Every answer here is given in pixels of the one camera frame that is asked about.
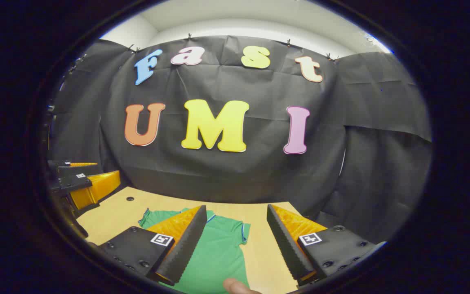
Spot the black backdrop cloth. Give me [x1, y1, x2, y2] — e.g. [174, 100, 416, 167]
[47, 35, 433, 245]

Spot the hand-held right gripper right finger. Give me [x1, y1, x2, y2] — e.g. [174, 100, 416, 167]
[266, 204, 386, 286]

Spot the green T-shirt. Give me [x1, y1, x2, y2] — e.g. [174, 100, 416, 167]
[138, 207, 252, 294]

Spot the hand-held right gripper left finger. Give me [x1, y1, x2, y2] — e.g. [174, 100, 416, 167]
[98, 205, 208, 286]

